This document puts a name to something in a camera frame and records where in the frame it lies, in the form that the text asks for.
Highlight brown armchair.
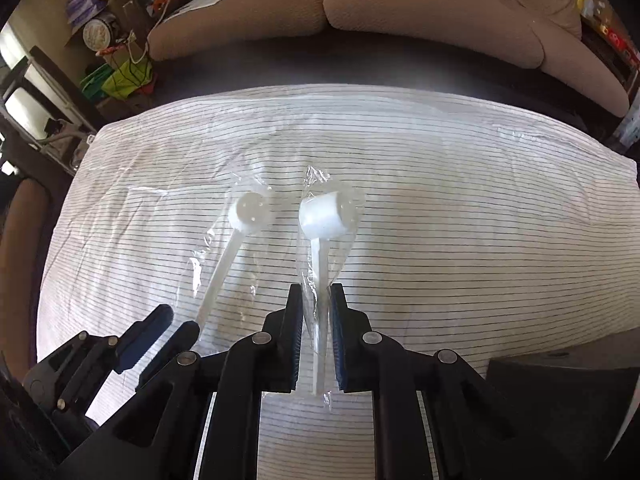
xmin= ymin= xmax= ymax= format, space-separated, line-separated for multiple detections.
xmin=0 ymin=175 xmax=51 ymax=311

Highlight brown sofa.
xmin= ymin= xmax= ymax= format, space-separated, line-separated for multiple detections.
xmin=147 ymin=0 xmax=631 ymax=118

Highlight stack of purple boxes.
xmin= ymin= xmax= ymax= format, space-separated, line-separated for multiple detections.
xmin=65 ymin=0 xmax=113 ymax=26

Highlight white scoop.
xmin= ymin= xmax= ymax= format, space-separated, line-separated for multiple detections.
xmin=190 ymin=172 xmax=277 ymax=341
xmin=295 ymin=164 xmax=363 ymax=406

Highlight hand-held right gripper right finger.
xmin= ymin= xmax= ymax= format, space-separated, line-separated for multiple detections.
xmin=329 ymin=282 xmax=532 ymax=480

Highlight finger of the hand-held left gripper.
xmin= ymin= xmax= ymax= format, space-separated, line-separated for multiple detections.
xmin=136 ymin=321 xmax=202 ymax=392
xmin=114 ymin=304 xmax=175 ymax=375

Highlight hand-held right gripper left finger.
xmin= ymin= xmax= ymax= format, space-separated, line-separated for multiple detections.
xmin=60 ymin=282 xmax=305 ymax=480

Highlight white papers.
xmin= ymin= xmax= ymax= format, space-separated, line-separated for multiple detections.
xmin=165 ymin=0 xmax=253 ymax=23

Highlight black storage box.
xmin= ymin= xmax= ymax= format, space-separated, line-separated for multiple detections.
xmin=486 ymin=345 xmax=640 ymax=480

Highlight black chair frame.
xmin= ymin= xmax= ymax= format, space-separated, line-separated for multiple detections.
xmin=0 ymin=45 xmax=101 ymax=171

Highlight white coat rack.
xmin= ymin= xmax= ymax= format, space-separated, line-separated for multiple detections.
xmin=37 ymin=119 xmax=97 ymax=161

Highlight green bag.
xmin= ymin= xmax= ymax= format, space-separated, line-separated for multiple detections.
xmin=80 ymin=60 xmax=156 ymax=102

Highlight cardboard box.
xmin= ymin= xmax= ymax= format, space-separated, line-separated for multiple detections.
xmin=102 ymin=0 xmax=156 ymax=56

